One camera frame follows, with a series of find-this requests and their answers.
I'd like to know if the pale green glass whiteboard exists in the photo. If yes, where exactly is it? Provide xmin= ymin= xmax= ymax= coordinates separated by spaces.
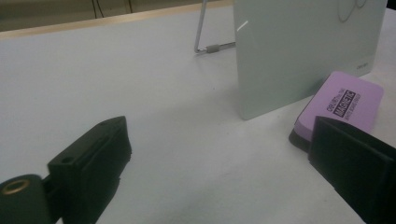
xmin=233 ymin=0 xmax=389 ymax=121

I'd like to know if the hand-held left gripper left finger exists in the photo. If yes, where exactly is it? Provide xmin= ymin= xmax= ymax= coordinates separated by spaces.
xmin=47 ymin=115 xmax=133 ymax=224

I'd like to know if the metal chair leg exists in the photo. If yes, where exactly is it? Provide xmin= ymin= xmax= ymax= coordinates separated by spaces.
xmin=193 ymin=0 xmax=236 ymax=55

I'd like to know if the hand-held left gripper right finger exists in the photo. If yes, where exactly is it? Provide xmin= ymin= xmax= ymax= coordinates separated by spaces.
xmin=307 ymin=115 xmax=396 ymax=224

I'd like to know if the light wooden table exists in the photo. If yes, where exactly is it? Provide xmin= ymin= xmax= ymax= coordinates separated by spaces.
xmin=0 ymin=0 xmax=234 ymax=41

